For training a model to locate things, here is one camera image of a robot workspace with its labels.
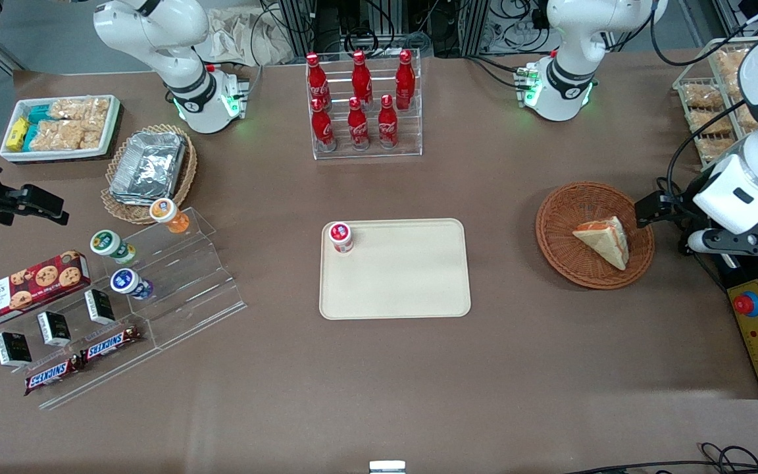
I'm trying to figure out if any triangular sandwich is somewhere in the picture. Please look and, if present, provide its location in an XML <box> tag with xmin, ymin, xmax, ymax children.
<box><xmin>572</xmin><ymin>216</ymin><xmax>630</xmax><ymax>271</ymax></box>

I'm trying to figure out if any brown round wicker basket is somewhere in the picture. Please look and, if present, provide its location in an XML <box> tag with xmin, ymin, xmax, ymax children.
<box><xmin>536</xmin><ymin>182</ymin><xmax>655</xmax><ymax>290</ymax></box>

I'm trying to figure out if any white rectangular snack tray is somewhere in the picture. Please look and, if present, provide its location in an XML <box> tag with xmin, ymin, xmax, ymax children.
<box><xmin>0</xmin><ymin>95</ymin><xmax>122</xmax><ymax>164</ymax></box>

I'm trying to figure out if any light tan wicker basket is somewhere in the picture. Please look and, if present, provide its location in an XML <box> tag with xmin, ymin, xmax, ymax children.
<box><xmin>101</xmin><ymin>124</ymin><xmax>198</xmax><ymax>225</ymax></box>

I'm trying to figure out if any beige plastic tray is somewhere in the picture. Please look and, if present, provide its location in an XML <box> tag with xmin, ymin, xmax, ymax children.
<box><xmin>318</xmin><ymin>218</ymin><xmax>472</xmax><ymax>321</ymax></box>

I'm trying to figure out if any yellow snack packet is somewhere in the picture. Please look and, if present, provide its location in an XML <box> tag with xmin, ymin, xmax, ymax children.
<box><xmin>6</xmin><ymin>117</ymin><xmax>30</xmax><ymax>152</ymax></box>

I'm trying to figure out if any green lid gum bottle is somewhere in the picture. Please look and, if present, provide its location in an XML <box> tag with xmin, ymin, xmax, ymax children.
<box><xmin>89</xmin><ymin>230</ymin><xmax>138</xmax><ymax>266</ymax></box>

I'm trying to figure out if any clear rice cracker packet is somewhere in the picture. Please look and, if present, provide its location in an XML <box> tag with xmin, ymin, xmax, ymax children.
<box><xmin>49</xmin><ymin>97</ymin><xmax>111</xmax><ymax>123</ymax></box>
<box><xmin>32</xmin><ymin>120</ymin><xmax>105</xmax><ymax>151</ymax></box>

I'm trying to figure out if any red Walkers cookie box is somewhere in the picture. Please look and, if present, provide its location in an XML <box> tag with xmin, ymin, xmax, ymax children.
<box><xmin>0</xmin><ymin>250</ymin><xmax>92</xmax><ymax>331</ymax></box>

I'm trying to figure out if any clear pastry packet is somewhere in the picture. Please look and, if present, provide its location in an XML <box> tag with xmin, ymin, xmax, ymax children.
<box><xmin>698</xmin><ymin>135</ymin><xmax>740</xmax><ymax>163</ymax></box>
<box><xmin>713</xmin><ymin>49</ymin><xmax>756</xmax><ymax>99</ymax></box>
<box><xmin>682</xmin><ymin>82</ymin><xmax>726</xmax><ymax>110</ymax></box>
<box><xmin>690</xmin><ymin>109</ymin><xmax>736</xmax><ymax>136</ymax></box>

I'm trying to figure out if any stack of foil trays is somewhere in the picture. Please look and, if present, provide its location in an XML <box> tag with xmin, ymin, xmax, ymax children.
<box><xmin>109</xmin><ymin>132</ymin><xmax>188</xmax><ymax>206</ymax></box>

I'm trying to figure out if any blue lid gum bottle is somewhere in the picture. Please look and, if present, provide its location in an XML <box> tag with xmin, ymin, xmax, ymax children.
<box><xmin>110</xmin><ymin>269</ymin><xmax>155</xmax><ymax>302</ymax></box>

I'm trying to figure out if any small black white box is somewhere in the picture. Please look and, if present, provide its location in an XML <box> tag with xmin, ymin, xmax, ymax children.
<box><xmin>84</xmin><ymin>288</ymin><xmax>116</xmax><ymax>326</ymax></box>
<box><xmin>37</xmin><ymin>311</ymin><xmax>72</xmax><ymax>348</ymax></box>
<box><xmin>0</xmin><ymin>331</ymin><xmax>34</xmax><ymax>368</ymax></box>

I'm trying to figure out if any orange lid gum bottle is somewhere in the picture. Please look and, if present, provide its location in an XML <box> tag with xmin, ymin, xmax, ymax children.
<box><xmin>149</xmin><ymin>198</ymin><xmax>191</xmax><ymax>235</ymax></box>

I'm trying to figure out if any Snickers chocolate bar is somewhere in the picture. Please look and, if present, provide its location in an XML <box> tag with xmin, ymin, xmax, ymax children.
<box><xmin>24</xmin><ymin>355</ymin><xmax>84</xmax><ymax>397</ymax></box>
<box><xmin>80</xmin><ymin>326</ymin><xmax>143</xmax><ymax>365</ymax></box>

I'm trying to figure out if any clear acrylic step stand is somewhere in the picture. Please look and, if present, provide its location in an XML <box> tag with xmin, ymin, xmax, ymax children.
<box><xmin>37</xmin><ymin>207</ymin><xmax>247</xmax><ymax>410</ymax></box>

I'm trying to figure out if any clear acrylic bottle rack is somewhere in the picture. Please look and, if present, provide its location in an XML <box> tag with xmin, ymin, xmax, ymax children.
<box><xmin>305</xmin><ymin>49</ymin><xmax>423</xmax><ymax>161</ymax></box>

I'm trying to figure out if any beige crumpled cloth bag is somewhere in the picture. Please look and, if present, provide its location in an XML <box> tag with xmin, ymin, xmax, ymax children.
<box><xmin>205</xmin><ymin>7</ymin><xmax>295</xmax><ymax>67</ymax></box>

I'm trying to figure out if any red cola bottle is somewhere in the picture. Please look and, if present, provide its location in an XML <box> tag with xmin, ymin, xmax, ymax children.
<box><xmin>395</xmin><ymin>50</ymin><xmax>417</xmax><ymax>111</ymax></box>
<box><xmin>347</xmin><ymin>97</ymin><xmax>371</xmax><ymax>151</ymax></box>
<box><xmin>306</xmin><ymin>53</ymin><xmax>332</xmax><ymax>110</ymax></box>
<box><xmin>351</xmin><ymin>51</ymin><xmax>374</xmax><ymax>110</ymax></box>
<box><xmin>378</xmin><ymin>95</ymin><xmax>400</xmax><ymax>150</ymax></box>
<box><xmin>311</xmin><ymin>97</ymin><xmax>338</xmax><ymax>153</ymax></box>

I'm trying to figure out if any red lid gum bottle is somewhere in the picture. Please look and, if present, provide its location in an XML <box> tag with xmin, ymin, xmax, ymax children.
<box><xmin>328</xmin><ymin>223</ymin><xmax>355</xmax><ymax>255</ymax></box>

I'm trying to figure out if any white wire rack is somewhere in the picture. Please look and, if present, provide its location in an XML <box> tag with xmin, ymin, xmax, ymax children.
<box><xmin>672</xmin><ymin>36</ymin><xmax>758</xmax><ymax>166</ymax></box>

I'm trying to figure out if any black floor cable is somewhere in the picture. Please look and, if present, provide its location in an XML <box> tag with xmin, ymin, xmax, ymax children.
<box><xmin>563</xmin><ymin>442</ymin><xmax>758</xmax><ymax>474</ymax></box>

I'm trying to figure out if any black aluminium frame rack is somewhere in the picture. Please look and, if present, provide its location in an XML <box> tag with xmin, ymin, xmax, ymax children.
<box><xmin>277</xmin><ymin>0</ymin><xmax>486</xmax><ymax>59</ymax></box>

